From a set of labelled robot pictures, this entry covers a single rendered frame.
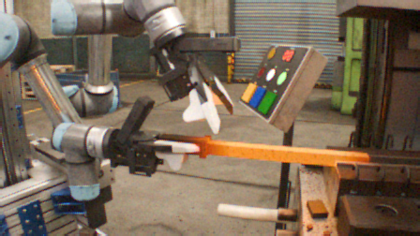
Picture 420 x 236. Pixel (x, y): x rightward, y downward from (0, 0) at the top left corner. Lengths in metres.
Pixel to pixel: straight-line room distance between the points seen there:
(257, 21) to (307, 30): 1.43
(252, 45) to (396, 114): 7.91
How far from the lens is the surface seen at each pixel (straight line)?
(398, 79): 0.79
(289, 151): 0.57
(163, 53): 0.58
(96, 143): 0.67
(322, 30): 8.48
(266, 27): 8.55
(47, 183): 1.18
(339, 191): 0.54
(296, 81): 0.96
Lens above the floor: 1.21
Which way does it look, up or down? 15 degrees down
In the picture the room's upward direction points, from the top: straight up
